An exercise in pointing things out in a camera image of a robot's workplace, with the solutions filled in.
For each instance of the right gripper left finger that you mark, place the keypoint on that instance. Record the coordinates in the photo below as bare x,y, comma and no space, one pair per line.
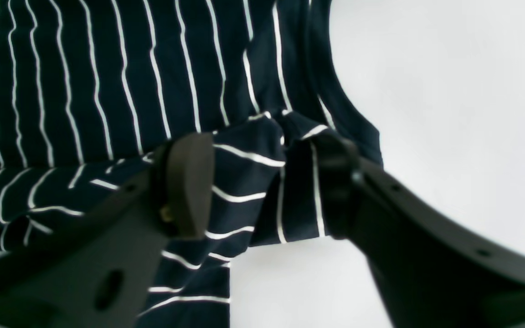
96,273

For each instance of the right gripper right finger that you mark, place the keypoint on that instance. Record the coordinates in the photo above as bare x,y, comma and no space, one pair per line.
430,271

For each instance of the navy white striped t-shirt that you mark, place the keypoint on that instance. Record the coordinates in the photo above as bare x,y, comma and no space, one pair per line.
90,88

